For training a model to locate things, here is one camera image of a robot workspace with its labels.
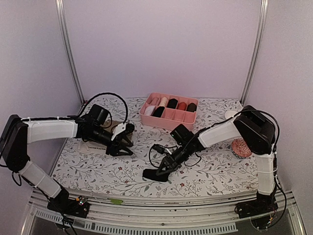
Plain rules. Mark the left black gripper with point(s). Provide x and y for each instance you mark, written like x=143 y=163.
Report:
x=115 y=149

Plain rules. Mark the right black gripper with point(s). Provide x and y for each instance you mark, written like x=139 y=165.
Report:
x=170 y=163

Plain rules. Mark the khaki underwear cream waistband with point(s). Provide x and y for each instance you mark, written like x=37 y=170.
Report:
x=97 y=144

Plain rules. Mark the black underwear white trim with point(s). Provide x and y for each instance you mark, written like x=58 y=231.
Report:
x=151 y=174

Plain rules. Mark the pink divided storage box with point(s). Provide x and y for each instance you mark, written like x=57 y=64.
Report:
x=170 y=118

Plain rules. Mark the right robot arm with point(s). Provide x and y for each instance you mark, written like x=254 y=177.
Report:
x=258 y=129

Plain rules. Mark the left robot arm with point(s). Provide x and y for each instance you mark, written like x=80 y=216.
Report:
x=20 y=133

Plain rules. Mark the black rolled underwear front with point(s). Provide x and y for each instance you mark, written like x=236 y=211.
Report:
x=158 y=112

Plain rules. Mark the black rolled underwear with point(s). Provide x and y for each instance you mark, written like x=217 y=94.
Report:
x=172 y=103
x=158 y=112

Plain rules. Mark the beige rolled underwear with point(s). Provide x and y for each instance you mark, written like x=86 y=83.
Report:
x=163 y=101

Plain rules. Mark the red rolled underwear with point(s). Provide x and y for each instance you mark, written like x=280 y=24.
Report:
x=182 y=106

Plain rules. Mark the black rolled underwear back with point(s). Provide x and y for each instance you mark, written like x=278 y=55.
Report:
x=172 y=103

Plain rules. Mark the olive rolled underwear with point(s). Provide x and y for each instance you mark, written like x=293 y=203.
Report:
x=191 y=107

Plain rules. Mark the white folded cloth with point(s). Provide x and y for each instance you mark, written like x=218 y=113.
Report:
x=149 y=110

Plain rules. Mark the floral table mat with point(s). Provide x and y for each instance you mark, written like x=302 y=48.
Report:
x=214 y=171

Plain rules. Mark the pink folded cloth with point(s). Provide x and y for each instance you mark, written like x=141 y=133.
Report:
x=155 y=101

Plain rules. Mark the green tape scrap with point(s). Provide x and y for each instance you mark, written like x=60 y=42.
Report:
x=116 y=201

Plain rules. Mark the red patterned bowl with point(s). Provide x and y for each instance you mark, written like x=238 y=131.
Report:
x=240 y=149

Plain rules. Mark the white bowl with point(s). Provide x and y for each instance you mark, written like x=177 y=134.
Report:
x=229 y=114

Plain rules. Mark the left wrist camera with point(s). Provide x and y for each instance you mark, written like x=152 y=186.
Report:
x=120 y=128

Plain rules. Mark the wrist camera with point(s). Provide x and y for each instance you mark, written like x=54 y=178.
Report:
x=120 y=128
x=161 y=149

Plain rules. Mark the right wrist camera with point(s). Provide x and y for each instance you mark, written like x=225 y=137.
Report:
x=161 y=149

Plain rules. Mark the aluminium front rail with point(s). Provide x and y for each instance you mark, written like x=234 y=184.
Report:
x=205 y=215

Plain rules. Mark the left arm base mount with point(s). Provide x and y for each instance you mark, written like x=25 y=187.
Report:
x=78 y=207

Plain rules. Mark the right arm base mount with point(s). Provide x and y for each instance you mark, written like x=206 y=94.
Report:
x=261 y=205

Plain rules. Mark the right aluminium frame post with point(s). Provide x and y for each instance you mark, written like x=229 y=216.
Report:
x=256 y=49

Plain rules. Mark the aluminium frame post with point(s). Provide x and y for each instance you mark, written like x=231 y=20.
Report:
x=66 y=40
x=256 y=49

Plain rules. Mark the left aluminium frame post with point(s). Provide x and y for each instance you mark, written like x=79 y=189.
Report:
x=66 y=40

